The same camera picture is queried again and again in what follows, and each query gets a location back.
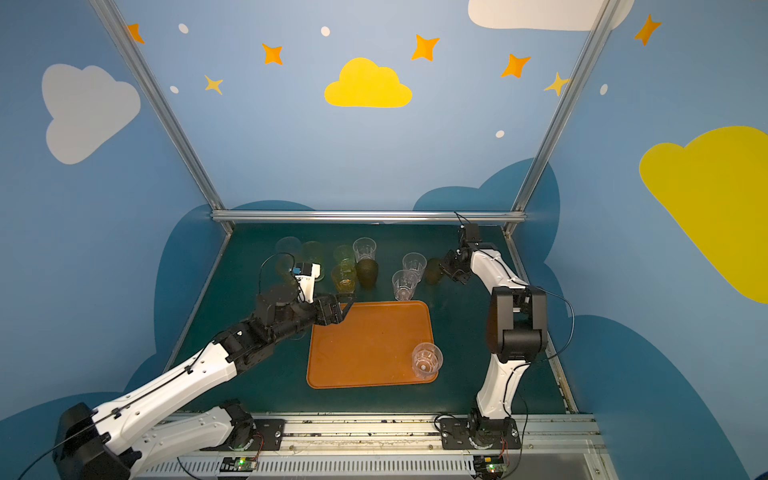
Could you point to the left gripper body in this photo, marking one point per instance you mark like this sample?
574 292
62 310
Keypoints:
330 308

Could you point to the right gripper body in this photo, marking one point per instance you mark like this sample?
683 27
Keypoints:
453 264

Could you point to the small olive textured cup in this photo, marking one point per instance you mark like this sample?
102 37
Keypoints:
433 272

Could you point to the clear faceted glass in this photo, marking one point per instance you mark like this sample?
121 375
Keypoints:
364 248
404 284
415 262
427 360

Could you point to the orange plastic tray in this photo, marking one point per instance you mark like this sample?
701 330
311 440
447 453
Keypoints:
373 346

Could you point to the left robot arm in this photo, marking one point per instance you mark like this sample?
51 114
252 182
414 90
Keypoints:
122 438

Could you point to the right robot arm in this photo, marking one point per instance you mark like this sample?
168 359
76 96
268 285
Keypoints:
516 326

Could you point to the short yellow glass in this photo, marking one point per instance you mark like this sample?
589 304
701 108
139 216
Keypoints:
344 277

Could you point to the dark olive textured cup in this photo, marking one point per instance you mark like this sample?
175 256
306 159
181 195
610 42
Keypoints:
367 273

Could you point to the short green glass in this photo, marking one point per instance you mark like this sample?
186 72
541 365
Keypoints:
344 255

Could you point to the tall amber glass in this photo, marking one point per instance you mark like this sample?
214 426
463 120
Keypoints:
285 273

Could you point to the tall green glass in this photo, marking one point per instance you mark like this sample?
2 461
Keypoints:
314 252

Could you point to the clear faceted glass back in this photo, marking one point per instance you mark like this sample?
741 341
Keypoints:
364 248

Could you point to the tall clear bluish glass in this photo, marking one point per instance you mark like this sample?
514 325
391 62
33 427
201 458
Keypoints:
289 251

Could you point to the left controller board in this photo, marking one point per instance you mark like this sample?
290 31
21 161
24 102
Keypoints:
238 464

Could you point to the controller board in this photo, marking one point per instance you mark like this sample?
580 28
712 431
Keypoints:
488 467
238 464

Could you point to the right controller board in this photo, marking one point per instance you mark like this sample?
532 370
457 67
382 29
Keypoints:
488 467

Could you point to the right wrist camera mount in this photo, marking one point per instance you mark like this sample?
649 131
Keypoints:
470 235

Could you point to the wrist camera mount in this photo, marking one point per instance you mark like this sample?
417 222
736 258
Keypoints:
306 275
470 235

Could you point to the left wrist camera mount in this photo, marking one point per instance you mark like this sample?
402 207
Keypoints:
306 275

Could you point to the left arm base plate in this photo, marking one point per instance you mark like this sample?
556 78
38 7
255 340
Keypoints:
260 434

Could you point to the aluminium rear frame bar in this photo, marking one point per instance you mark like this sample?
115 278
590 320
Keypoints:
364 217

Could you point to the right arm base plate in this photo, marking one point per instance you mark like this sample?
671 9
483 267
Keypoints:
478 434

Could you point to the front aluminium rail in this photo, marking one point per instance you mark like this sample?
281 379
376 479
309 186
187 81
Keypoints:
389 446

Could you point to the aluminium right frame post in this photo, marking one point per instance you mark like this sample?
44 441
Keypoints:
580 74

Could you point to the aluminium frame post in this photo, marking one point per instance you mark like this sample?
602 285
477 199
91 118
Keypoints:
113 22
580 74

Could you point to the aluminium left frame post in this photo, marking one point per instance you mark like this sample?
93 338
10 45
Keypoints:
113 22

